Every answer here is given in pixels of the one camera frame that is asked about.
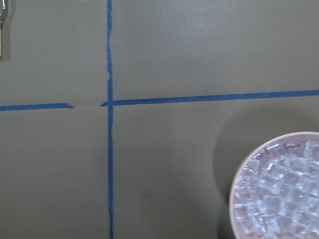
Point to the clear ice cubes pile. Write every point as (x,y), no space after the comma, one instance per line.
(281,194)

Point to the pink bowl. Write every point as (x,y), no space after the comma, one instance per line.
(239,184)

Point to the bamboo cutting board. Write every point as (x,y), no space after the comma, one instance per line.
(3,13)

